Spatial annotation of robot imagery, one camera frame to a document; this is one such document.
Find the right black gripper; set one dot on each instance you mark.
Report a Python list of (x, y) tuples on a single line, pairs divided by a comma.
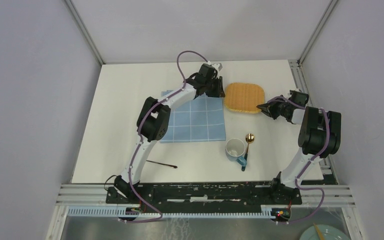
[(269, 108)]

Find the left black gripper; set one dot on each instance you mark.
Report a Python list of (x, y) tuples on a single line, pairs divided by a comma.
[(219, 92)]

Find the woven bamboo placemat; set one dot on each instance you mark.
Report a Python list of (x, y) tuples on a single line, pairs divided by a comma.
[(244, 97)]

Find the blue checked cloth napkin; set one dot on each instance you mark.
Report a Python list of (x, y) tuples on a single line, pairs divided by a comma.
[(199, 120)]

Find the white blue mug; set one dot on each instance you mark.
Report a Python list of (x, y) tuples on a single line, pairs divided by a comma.
[(235, 150)]

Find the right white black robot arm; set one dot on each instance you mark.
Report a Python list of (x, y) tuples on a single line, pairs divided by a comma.
[(319, 137)]

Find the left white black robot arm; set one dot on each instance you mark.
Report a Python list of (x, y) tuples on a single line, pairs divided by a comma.
[(153, 121)]

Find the black metal fork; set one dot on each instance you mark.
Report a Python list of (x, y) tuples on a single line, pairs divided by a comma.
[(163, 164)]

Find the green plate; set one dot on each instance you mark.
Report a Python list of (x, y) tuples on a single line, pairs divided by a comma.
[(328, 232)]

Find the wooden chopstick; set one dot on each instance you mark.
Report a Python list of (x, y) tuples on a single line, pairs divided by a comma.
[(318, 232)]

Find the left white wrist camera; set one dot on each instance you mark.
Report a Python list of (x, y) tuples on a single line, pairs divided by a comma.
[(216, 65)]

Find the gold spoon teal handle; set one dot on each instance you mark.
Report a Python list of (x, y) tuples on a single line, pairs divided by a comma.
[(249, 139)]

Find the light blue cable duct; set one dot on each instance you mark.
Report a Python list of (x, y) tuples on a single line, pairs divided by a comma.
[(122, 212)]

